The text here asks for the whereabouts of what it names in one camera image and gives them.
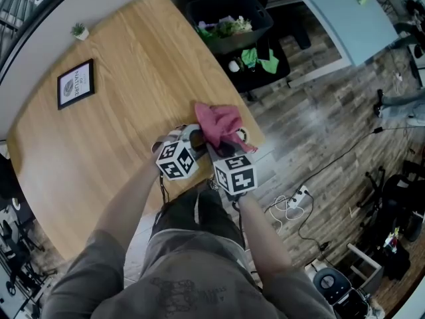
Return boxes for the person's right forearm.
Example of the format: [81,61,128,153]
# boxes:
[236,193,294,277]

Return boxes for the black plastic bin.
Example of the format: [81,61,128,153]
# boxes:
[185,0,275,55]

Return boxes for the artificial plants bundle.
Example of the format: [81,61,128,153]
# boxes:
[196,15,254,40]

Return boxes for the person's grey shirt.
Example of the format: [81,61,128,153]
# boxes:
[41,228,337,319]

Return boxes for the black round-seat chair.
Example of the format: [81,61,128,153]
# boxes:
[312,266,371,319]

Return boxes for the long black cable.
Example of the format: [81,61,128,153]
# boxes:
[264,124,425,209]

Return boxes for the black framed picture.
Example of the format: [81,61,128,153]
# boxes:
[56,58,96,111]

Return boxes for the white wooden frame stool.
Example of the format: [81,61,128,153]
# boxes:
[346,242,385,294]

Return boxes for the white cable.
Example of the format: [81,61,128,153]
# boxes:
[268,194,305,234]

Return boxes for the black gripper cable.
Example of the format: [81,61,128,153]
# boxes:
[158,173,171,214]

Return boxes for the green cloth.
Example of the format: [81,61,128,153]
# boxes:
[240,47,280,75]

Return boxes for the small potted plant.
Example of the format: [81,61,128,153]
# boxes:
[70,22,90,42]

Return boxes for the black folding chair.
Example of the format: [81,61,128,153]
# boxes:
[357,165,425,243]

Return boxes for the person's left forearm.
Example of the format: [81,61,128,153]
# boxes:
[94,151,167,247]

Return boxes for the black low table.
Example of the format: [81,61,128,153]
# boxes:
[212,38,292,94]

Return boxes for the white power strip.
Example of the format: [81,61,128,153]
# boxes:
[286,185,311,209]

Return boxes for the pink cloth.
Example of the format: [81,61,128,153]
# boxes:
[194,102,259,153]

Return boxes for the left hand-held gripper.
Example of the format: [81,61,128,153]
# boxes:
[151,126,200,181]

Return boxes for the black equipment stand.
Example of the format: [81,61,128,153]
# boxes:
[0,154,58,319]

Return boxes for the person's dark trousers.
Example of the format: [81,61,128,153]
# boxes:
[148,177,247,257]

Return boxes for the light blue table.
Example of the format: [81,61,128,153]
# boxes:
[284,0,400,68]

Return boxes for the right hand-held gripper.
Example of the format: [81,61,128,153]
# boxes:
[205,142,258,197]

